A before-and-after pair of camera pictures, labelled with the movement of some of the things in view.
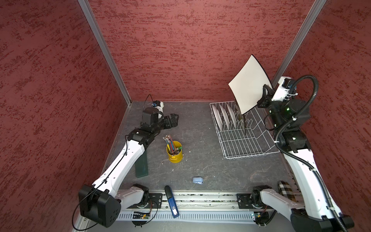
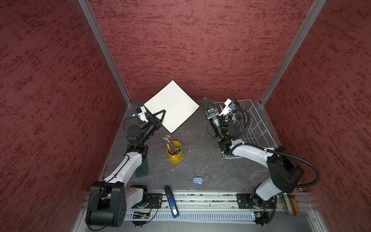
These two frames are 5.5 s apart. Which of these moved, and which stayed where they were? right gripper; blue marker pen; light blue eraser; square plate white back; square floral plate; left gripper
Moved: right gripper; square plate white back
Stayed: square floral plate; light blue eraser; blue marker pen; left gripper
